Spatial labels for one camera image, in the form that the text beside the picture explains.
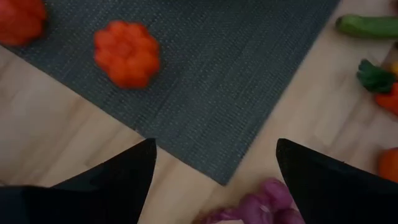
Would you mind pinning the red onion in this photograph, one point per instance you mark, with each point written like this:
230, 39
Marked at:
289, 217
252, 210
275, 193

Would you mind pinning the orange pumpkin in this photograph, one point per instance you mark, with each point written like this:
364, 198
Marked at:
127, 54
18, 21

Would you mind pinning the round orange fruit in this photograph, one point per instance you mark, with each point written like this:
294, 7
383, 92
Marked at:
390, 165

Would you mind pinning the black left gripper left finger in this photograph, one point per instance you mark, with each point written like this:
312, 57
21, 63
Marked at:
93, 202

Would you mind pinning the green cucumber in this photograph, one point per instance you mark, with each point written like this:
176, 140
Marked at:
367, 27

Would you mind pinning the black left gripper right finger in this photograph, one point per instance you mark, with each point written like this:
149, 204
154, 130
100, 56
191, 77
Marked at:
342, 199

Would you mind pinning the orange carrot with green top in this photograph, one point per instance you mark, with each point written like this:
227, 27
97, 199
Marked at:
373, 77

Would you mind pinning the grey woven placemat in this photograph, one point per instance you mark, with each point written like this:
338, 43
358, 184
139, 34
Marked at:
224, 93

